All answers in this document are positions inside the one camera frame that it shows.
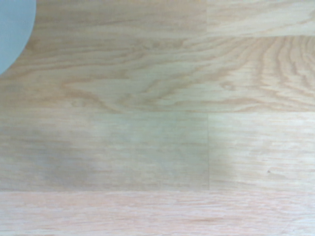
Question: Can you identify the translucent water pitcher blue lid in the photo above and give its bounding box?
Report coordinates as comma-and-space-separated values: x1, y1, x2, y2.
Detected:
0, 0, 37, 76

